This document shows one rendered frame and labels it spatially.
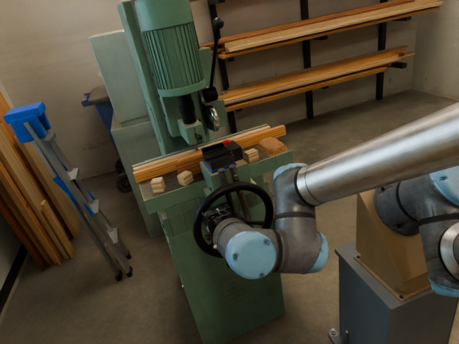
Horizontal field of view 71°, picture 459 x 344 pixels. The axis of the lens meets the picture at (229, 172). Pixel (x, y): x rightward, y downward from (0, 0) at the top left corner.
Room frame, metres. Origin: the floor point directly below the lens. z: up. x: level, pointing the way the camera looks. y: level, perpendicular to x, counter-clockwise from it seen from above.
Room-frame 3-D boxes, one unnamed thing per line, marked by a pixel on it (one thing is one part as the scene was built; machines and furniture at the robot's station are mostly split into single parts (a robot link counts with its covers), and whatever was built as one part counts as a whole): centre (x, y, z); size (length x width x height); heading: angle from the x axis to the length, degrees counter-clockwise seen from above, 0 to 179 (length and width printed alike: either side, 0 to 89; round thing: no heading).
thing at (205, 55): (1.44, 0.03, 1.23); 0.09 x 0.08 x 0.15; 17
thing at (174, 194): (1.10, 0.04, 0.87); 0.61 x 0.30 x 0.06; 107
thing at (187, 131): (1.21, 0.12, 1.03); 0.14 x 0.07 x 0.09; 17
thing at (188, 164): (1.11, 0.08, 0.93); 0.24 x 0.01 x 0.06; 107
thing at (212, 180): (1.02, 0.02, 0.92); 0.15 x 0.13 x 0.09; 107
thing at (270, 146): (1.19, -0.19, 0.92); 0.14 x 0.09 x 0.04; 17
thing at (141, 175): (1.21, 0.05, 0.92); 0.67 x 0.02 x 0.04; 107
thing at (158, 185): (1.02, 0.26, 0.92); 0.04 x 0.04 x 0.04; 86
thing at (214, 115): (1.36, 0.03, 1.02); 0.12 x 0.03 x 0.12; 17
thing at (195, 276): (1.31, 0.15, 0.36); 0.58 x 0.45 x 0.71; 17
